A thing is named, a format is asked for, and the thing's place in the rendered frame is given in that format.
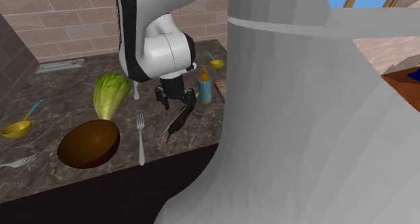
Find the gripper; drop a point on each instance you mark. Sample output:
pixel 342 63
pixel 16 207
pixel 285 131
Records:
pixel 173 87

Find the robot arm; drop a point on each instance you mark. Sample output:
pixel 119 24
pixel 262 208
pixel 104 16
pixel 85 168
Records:
pixel 295 118

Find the dark kitchen knife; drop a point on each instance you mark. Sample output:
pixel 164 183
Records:
pixel 177 121

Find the blue bottle with yellow cap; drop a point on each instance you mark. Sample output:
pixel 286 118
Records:
pixel 204 90

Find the white utensil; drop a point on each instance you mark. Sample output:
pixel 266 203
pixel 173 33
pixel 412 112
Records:
pixel 136 93

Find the wooden cutting board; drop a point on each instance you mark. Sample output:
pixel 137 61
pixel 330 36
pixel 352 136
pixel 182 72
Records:
pixel 221 87

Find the silver fork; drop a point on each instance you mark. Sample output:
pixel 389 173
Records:
pixel 141 148
pixel 19 162

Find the green lettuce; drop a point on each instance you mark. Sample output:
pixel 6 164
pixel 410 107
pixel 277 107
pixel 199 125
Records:
pixel 110 92

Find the brown bowl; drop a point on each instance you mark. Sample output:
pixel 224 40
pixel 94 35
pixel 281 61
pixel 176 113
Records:
pixel 88 144

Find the grey metal grille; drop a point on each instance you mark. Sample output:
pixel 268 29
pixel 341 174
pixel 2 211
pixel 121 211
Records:
pixel 59 66

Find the brown wooden table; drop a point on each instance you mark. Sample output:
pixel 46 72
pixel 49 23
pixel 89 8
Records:
pixel 403 89

